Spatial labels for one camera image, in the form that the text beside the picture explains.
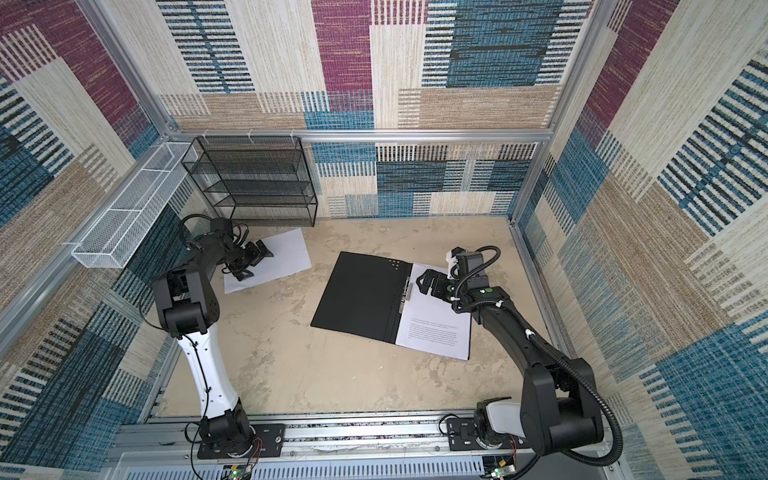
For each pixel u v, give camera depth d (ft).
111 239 2.33
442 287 2.51
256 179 3.59
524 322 1.69
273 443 2.39
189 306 1.98
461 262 2.25
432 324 3.01
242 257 3.00
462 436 2.40
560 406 1.35
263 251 3.17
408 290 3.26
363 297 3.19
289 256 3.87
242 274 3.22
